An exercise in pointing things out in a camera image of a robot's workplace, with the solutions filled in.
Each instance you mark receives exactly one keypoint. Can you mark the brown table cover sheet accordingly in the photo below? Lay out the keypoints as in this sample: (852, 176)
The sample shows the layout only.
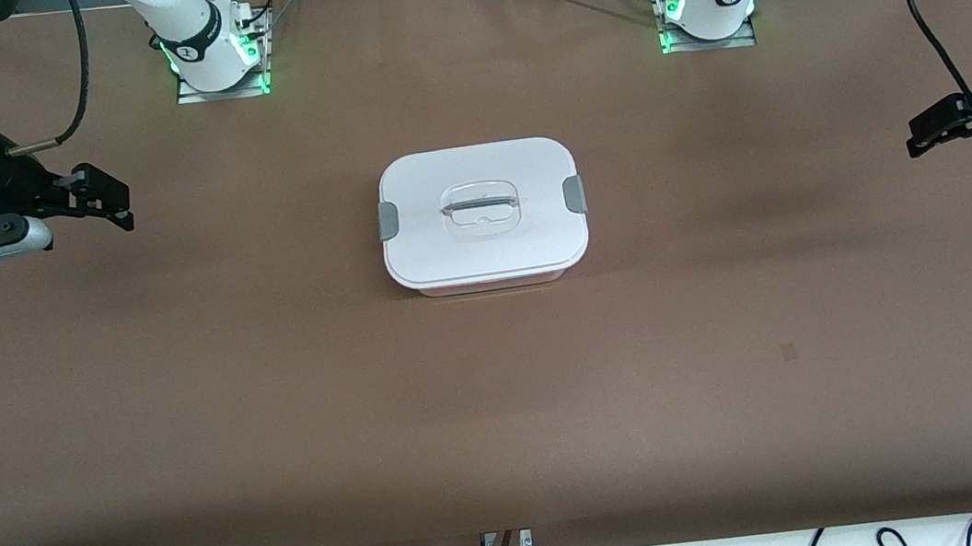
(282, 428)

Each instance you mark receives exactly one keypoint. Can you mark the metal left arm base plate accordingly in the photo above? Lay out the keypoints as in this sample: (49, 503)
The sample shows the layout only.
(736, 41)

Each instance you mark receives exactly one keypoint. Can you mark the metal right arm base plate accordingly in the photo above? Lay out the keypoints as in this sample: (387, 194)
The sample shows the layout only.
(190, 94)

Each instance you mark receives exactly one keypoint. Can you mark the pink translucent plastic box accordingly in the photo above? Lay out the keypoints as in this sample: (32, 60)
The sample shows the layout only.
(487, 285)

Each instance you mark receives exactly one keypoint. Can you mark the small silver corner bracket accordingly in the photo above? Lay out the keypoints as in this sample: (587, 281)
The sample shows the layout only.
(526, 539)

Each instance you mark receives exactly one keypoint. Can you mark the white box lid grey clips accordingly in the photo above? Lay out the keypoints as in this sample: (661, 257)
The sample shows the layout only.
(483, 245)

